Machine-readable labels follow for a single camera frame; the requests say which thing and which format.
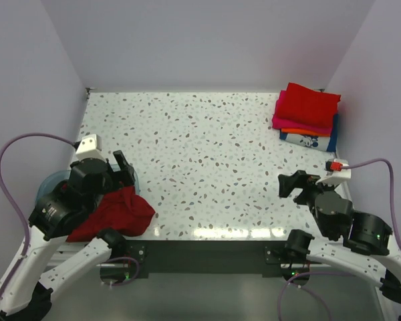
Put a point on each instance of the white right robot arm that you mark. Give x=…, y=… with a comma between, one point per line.
x=355, y=242

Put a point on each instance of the pink folded shirt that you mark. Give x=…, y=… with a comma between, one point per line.
x=279, y=123

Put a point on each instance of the dark red t shirt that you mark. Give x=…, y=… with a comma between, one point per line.
x=122, y=210

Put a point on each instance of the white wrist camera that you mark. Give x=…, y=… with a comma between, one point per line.
x=90, y=146
x=336, y=172

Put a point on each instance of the translucent blue plastic bin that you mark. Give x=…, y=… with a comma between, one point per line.
x=51, y=181

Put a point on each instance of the bright red folded shirt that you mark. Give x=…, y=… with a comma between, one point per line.
x=309, y=107

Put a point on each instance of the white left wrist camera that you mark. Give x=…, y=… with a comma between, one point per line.
x=90, y=146

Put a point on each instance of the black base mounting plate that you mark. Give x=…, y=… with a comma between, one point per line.
x=266, y=258

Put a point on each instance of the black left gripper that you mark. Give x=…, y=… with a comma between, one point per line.
x=121, y=177

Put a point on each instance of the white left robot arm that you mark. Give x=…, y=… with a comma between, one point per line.
x=31, y=283

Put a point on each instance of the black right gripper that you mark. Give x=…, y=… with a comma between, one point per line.
x=299, y=178

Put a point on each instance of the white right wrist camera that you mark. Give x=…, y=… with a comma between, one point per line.
x=336, y=172

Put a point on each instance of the orange folded shirt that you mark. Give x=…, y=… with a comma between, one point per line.
x=301, y=131

